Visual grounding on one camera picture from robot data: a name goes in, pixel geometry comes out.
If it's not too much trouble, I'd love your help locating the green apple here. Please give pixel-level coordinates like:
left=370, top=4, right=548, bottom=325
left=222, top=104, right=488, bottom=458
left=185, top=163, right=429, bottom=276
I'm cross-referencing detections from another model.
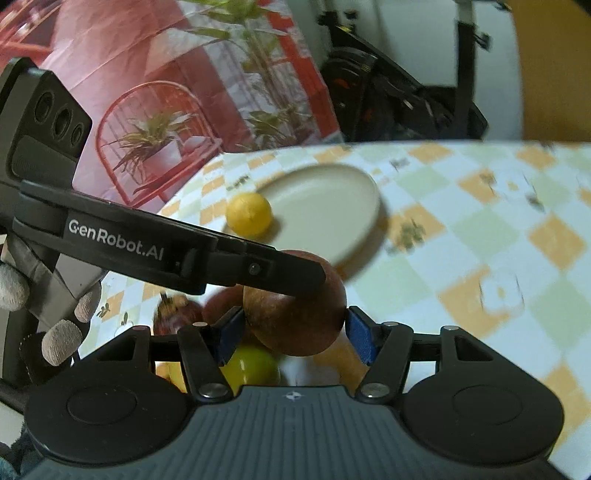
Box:
left=221, top=346, right=280, bottom=395

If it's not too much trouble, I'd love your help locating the dark purple mangosteen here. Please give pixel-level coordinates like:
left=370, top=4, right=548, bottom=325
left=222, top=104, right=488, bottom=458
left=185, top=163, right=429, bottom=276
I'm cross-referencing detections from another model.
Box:
left=152, top=292, right=202, bottom=335

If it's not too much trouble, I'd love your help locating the yellow lemon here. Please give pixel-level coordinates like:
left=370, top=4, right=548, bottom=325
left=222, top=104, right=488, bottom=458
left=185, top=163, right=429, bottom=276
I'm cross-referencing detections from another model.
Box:
left=225, top=192, right=273, bottom=238

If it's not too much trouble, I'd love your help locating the brownish red apple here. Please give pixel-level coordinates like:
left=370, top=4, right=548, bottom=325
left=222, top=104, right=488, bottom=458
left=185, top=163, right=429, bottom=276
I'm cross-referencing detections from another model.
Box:
left=242, top=250, right=348, bottom=357

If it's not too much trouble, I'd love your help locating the orange tangerine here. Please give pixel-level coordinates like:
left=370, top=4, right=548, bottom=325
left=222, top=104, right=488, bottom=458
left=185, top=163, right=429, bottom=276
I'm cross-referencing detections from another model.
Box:
left=155, top=362, right=187, bottom=393

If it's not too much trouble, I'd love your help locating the gloved left hand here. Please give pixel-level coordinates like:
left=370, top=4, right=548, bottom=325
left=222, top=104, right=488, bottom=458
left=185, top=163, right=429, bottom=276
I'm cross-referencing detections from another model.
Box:
left=1, top=234, right=106, bottom=367

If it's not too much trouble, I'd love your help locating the beige round plate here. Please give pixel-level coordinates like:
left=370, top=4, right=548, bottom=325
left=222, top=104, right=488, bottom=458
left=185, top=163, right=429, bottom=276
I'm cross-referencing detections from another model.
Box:
left=259, top=164, right=381, bottom=266

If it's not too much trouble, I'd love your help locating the red printed backdrop cloth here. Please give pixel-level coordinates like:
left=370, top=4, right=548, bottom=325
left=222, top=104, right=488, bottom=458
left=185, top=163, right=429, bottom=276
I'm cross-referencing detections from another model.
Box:
left=1, top=1, right=342, bottom=211

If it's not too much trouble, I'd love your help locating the checkered floral tablecloth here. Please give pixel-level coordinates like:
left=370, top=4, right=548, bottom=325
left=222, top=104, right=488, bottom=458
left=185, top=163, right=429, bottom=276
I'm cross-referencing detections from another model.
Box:
left=75, top=140, right=591, bottom=480

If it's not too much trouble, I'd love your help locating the teal fluffy blanket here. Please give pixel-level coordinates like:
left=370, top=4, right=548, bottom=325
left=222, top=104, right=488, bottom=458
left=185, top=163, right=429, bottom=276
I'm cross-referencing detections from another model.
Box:
left=0, top=427, right=41, bottom=480

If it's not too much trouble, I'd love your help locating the black exercise bike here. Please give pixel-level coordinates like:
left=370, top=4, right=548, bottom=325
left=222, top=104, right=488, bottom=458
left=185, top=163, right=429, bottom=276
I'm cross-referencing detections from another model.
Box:
left=318, top=1, right=492, bottom=143

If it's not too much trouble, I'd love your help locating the wooden door panel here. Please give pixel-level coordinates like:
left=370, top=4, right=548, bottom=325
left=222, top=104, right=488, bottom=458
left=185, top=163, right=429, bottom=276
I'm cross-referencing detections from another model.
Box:
left=509, top=1, right=590, bottom=142

